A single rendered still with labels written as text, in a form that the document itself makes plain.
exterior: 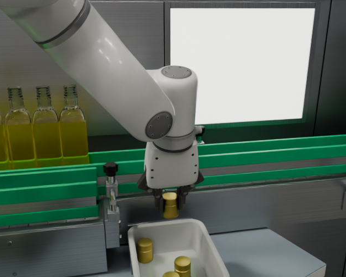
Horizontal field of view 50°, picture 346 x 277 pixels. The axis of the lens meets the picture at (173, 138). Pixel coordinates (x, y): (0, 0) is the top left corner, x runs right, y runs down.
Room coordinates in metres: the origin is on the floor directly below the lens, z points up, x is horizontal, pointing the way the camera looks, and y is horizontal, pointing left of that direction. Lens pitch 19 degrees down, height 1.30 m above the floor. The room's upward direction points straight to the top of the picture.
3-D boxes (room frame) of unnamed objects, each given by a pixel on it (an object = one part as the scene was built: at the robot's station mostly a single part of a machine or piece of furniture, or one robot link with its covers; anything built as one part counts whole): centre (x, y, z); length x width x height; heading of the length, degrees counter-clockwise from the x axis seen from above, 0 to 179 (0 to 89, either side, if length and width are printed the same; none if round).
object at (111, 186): (0.70, 0.13, 0.95); 0.17 x 0.03 x 0.12; 11
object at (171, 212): (0.67, 0.01, 0.92); 0.04 x 0.04 x 0.04
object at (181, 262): (0.63, -0.02, 0.79); 0.04 x 0.04 x 0.04
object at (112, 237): (0.72, 0.14, 0.85); 0.09 x 0.04 x 0.07; 11
